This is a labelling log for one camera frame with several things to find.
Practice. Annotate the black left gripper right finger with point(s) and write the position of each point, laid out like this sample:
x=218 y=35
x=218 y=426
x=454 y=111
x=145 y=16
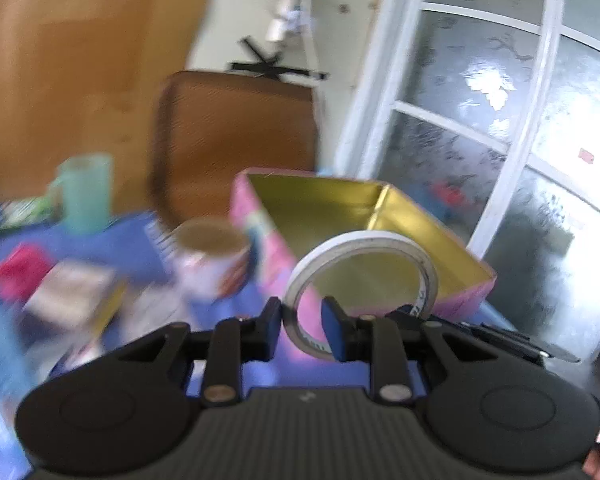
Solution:
x=374 y=341

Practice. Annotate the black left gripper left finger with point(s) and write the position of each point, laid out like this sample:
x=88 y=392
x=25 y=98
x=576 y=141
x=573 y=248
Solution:
x=233 y=343

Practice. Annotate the clear snack packet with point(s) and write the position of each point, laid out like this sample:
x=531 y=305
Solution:
x=75 y=298

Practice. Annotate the pink knitted cloth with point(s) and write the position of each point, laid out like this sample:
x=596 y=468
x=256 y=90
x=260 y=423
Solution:
x=22 y=271

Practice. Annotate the person's hand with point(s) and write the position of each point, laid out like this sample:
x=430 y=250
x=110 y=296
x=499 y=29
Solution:
x=591 y=465

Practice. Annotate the white food can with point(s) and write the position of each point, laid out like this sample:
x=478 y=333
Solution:
x=210 y=258

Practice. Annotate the pink biscuit tin box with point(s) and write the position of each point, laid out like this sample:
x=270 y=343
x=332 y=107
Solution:
x=302 y=225

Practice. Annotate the blue patterned tablecloth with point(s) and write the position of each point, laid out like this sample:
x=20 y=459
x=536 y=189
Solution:
x=29 y=349

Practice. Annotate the mint green plastic cup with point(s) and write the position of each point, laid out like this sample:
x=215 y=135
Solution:
x=83 y=187

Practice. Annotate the green toothpaste box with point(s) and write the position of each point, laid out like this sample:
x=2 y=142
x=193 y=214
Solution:
x=32 y=211

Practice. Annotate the white framed glass door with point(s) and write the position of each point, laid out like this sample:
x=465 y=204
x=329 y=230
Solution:
x=487 y=112

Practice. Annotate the white power adapter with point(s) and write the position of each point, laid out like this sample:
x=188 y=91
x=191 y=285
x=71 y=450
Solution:
x=290 y=17

